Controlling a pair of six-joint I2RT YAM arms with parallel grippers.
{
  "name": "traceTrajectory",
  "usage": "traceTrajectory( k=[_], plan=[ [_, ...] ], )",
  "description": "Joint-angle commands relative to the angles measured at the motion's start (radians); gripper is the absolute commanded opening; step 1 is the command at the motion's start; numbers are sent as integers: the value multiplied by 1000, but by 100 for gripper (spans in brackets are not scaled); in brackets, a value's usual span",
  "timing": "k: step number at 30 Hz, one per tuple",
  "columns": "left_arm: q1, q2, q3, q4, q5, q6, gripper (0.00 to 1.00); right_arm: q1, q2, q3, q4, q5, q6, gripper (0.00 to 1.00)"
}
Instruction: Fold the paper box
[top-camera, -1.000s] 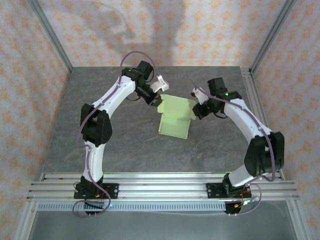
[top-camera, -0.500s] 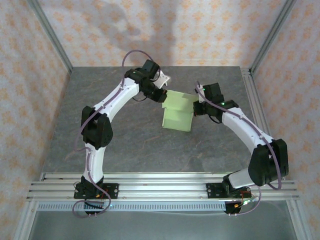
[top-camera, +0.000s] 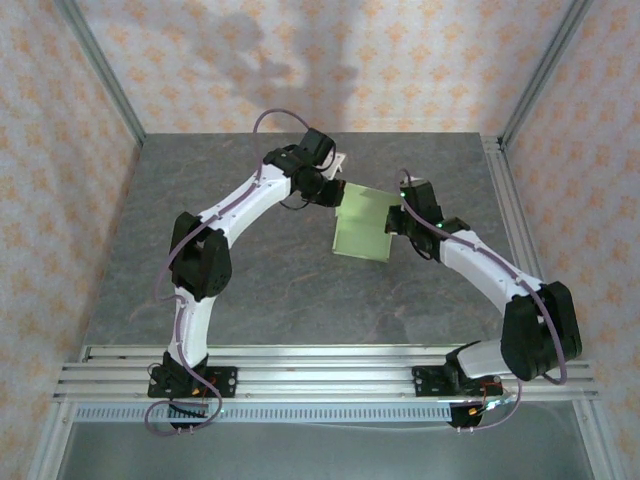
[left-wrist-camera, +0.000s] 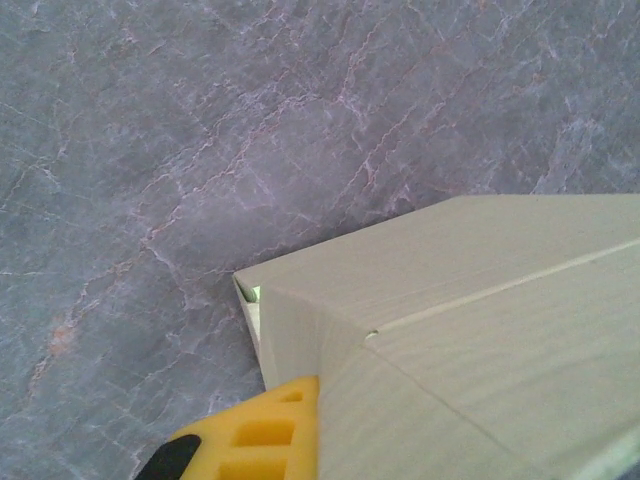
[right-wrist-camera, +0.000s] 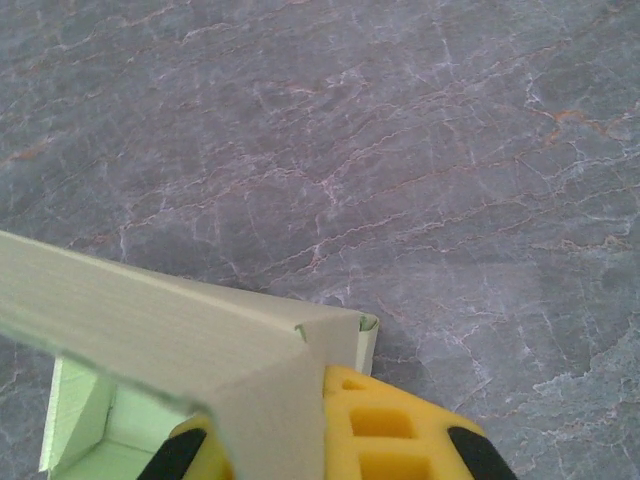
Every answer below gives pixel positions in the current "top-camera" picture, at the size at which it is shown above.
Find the pale green paper box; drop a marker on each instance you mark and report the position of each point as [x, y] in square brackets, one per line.
[362, 230]

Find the aluminium side rail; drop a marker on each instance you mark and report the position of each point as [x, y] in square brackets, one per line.
[510, 210]

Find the grey metal shelf panel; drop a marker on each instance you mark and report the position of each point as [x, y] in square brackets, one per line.
[320, 452]

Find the aluminium frame post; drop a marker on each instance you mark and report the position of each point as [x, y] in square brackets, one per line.
[542, 75]
[107, 75]

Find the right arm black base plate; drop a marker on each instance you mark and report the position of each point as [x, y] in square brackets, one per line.
[425, 382]

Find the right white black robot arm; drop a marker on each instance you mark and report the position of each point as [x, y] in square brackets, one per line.
[475, 265]

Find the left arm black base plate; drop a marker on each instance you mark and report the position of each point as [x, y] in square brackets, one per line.
[225, 382]

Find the aluminium mounting rail beam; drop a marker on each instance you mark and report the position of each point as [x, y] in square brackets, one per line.
[325, 380]

